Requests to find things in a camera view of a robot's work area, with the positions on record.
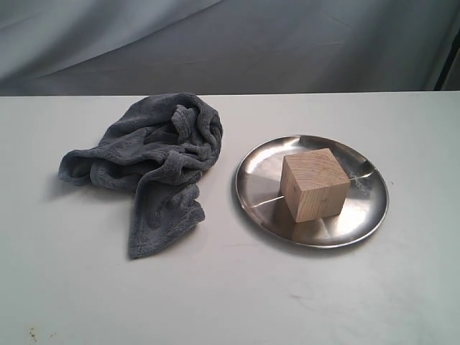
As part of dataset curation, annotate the blue-grey fleece towel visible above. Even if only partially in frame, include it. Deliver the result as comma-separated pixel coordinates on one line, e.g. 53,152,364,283
58,93,224,259

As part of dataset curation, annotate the light wooden cube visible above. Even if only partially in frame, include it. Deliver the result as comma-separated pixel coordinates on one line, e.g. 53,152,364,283
280,148,351,223

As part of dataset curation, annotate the round stainless steel plate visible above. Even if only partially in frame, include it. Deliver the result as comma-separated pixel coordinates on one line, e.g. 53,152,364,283
234,135,390,249

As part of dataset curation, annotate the grey backdrop cloth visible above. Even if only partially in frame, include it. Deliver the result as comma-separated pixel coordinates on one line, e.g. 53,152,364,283
1,1,459,96

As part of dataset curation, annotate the black stand pole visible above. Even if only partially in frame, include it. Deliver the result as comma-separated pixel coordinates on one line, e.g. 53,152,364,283
433,14,459,91

